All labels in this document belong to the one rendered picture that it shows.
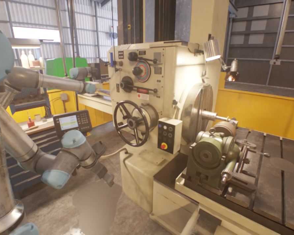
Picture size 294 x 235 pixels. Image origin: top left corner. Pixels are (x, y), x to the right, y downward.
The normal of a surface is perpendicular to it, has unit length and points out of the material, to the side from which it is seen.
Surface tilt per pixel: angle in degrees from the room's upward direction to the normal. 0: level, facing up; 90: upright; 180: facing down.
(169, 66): 90
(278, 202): 0
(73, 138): 25
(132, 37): 90
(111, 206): 0
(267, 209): 0
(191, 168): 90
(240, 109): 90
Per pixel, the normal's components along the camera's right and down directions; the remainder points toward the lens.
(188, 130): -0.63, 0.47
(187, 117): -0.64, 0.11
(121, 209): 0.00, -0.93
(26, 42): 0.62, -0.29
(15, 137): 0.93, 0.16
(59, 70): 0.76, 0.14
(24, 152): 0.74, 0.37
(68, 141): -0.13, -0.72
